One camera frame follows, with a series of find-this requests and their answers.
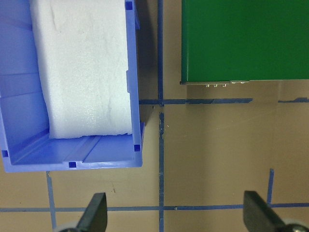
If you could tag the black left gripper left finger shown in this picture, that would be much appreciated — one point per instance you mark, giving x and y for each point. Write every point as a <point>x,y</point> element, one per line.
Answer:
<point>95,217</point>

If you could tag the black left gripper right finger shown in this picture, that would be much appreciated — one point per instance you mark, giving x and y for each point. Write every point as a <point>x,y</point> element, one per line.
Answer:
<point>258,216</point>

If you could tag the blue left bin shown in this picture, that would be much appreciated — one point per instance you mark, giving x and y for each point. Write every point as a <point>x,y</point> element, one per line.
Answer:
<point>24,123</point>

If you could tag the white foam pad left bin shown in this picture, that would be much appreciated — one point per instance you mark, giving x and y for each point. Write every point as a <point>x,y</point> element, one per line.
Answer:
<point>82,58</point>

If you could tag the green conveyor belt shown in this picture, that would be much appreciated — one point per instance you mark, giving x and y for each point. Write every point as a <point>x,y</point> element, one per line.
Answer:
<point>227,41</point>

